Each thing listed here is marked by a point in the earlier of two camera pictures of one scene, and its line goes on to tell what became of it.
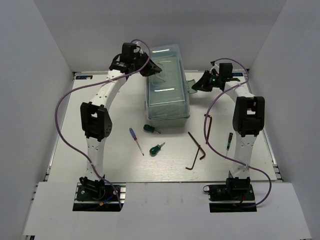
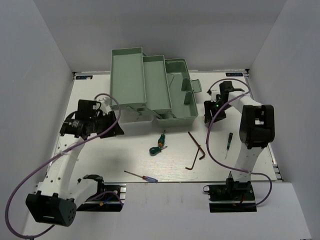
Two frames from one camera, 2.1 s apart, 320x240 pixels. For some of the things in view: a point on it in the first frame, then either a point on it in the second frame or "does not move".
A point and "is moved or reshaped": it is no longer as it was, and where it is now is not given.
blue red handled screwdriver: [133, 134] to [144, 178]
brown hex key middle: [198, 144] does not move
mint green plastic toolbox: [168, 94] is moved or reshaped
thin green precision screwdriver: [230, 136] does not move
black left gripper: [151, 68] to [107, 117]
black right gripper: [203, 84] to [208, 105]
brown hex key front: [195, 159] does not move
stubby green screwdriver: [149, 128] to [161, 139]
